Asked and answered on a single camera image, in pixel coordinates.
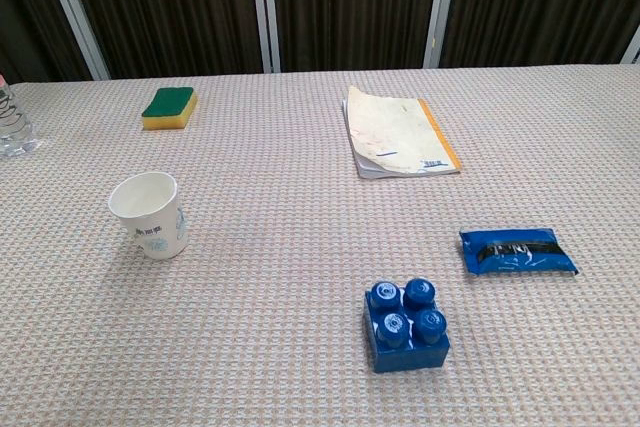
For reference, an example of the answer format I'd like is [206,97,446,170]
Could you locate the blue tissue packet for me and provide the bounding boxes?
[458,227,581,277]

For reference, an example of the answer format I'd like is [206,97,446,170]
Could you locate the green and yellow sponge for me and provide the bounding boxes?
[141,86,198,132]

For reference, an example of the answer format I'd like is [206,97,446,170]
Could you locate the worn notebook with orange spine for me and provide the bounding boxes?
[341,85,462,180]

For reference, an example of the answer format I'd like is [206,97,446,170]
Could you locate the patterned beige tablecloth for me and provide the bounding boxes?
[0,62,640,427]

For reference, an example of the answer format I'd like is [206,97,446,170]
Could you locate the blue four-stud building block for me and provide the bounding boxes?
[363,278,451,374]

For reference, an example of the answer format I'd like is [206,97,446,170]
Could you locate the grey partition frame post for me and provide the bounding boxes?
[248,0,281,74]
[623,25,640,66]
[422,0,461,69]
[36,0,111,82]

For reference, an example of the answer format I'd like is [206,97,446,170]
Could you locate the white printed paper cup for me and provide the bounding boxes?
[108,171,187,261]

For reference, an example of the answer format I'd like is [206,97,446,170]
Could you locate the clear plastic water bottle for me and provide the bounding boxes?
[0,73,43,158]

